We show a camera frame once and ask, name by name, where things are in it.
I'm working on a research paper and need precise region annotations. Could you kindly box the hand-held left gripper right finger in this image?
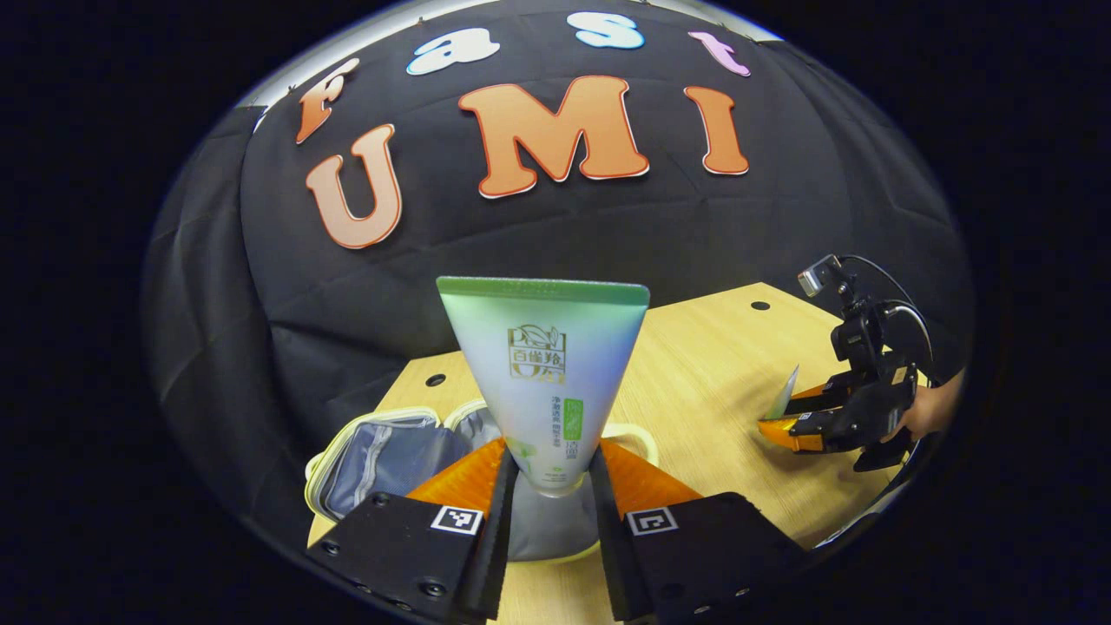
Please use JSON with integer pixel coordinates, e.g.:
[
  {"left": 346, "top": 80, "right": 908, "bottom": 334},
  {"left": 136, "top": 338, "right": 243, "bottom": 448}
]
[{"left": 588, "top": 438, "right": 808, "bottom": 622}]

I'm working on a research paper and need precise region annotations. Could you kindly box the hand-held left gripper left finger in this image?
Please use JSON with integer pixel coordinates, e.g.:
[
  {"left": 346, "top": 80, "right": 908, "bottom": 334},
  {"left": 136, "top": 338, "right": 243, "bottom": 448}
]
[{"left": 306, "top": 437, "right": 520, "bottom": 624}]

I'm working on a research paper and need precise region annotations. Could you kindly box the cream suitcase with handle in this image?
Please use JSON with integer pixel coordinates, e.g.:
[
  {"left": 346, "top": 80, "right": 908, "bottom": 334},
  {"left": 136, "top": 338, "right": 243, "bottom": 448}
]
[{"left": 304, "top": 399, "right": 661, "bottom": 563}]

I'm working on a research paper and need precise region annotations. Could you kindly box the large green white tube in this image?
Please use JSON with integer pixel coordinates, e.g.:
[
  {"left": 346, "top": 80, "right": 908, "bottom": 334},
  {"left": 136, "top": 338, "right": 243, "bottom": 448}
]
[{"left": 436, "top": 276, "right": 651, "bottom": 498}]

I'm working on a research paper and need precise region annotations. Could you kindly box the black backdrop cloth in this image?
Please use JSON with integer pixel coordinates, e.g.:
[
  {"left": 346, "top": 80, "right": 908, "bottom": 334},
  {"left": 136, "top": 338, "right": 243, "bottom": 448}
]
[{"left": 143, "top": 0, "right": 975, "bottom": 523}]

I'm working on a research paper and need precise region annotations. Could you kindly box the right hand-held gripper cable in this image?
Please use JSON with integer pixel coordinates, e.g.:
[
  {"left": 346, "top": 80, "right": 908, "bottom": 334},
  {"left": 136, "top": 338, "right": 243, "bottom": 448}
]
[{"left": 838, "top": 253, "right": 937, "bottom": 367}]

